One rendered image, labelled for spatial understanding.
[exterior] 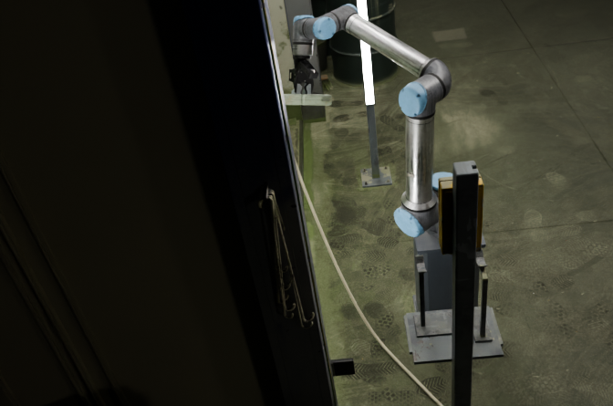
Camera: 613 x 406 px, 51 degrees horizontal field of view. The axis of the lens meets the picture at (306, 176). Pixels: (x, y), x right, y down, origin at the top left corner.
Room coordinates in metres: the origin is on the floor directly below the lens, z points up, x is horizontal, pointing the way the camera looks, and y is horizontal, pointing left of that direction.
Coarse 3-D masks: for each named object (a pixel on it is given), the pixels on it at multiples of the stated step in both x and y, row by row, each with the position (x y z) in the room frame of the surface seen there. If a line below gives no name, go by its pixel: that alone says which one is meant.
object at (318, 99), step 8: (288, 96) 2.43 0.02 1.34; (296, 96) 2.44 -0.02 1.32; (304, 96) 2.46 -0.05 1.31; (312, 96) 2.47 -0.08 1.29; (320, 96) 2.49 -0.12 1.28; (328, 96) 2.50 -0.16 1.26; (288, 104) 2.42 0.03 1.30; (296, 104) 2.43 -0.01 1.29; (304, 104) 2.44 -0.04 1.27; (312, 104) 2.46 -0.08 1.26; (320, 104) 2.47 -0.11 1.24; (328, 104) 2.49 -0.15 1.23
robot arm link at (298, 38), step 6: (294, 18) 2.66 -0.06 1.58; (300, 18) 2.63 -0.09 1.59; (306, 18) 2.63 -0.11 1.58; (294, 24) 2.65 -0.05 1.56; (300, 24) 2.61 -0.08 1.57; (294, 30) 2.63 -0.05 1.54; (300, 30) 2.60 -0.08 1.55; (294, 36) 2.62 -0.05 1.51; (300, 36) 2.60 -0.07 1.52; (294, 42) 2.61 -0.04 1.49; (300, 42) 2.59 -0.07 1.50; (306, 42) 2.59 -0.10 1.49; (312, 42) 2.61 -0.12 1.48
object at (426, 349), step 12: (420, 312) 1.61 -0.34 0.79; (432, 312) 1.60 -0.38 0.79; (408, 324) 1.56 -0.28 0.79; (492, 324) 1.50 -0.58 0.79; (432, 336) 1.49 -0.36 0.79; (444, 336) 1.48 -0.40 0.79; (492, 336) 1.45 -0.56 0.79; (420, 348) 1.45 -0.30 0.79; (432, 348) 1.44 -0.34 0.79; (444, 348) 1.43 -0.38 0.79; (480, 348) 1.41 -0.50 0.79; (492, 348) 1.40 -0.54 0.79; (420, 360) 1.40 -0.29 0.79; (432, 360) 1.39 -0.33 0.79; (444, 360) 1.39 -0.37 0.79
